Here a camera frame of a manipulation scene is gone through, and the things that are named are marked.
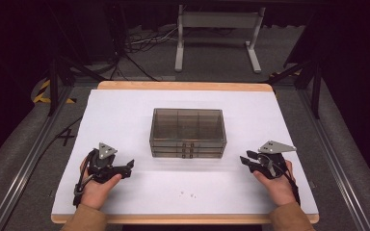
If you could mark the white table sheet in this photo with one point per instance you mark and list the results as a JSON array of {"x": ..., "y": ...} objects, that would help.
[{"x": 122, "y": 122}]

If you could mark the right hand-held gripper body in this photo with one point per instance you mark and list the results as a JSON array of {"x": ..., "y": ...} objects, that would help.
[{"x": 271, "y": 165}]

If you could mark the aluminium floor rail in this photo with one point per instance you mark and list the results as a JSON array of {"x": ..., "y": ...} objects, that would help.
[
  {"x": 29, "y": 160},
  {"x": 334, "y": 160}
]

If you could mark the wooden table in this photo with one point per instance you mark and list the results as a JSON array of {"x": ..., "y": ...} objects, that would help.
[{"x": 186, "y": 85}]

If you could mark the person's left hand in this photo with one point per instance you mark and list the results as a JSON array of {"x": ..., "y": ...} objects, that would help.
[{"x": 94, "y": 194}]

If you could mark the yellow black hazard tape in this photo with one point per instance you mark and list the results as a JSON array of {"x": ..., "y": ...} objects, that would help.
[{"x": 41, "y": 96}]

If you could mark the person's right hand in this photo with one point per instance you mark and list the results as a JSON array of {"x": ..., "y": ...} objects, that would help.
[{"x": 279, "y": 191}]

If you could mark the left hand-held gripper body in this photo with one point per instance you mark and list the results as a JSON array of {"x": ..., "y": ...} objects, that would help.
[{"x": 102, "y": 168}]

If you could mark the clear organizer drawer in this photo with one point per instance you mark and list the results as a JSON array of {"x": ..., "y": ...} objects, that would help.
[{"x": 167, "y": 143}]

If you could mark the white metal stand frame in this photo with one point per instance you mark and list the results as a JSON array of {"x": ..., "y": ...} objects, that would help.
[{"x": 218, "y": 20}]

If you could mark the clear grey drawer organizer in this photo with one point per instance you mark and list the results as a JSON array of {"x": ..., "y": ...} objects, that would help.
[{"x": 186, "y": 125}]

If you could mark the black metal stand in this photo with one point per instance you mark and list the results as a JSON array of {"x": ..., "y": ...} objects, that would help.
[
  {"x": 54, "y": 86},
  {"x": 316, "y": 93}
]

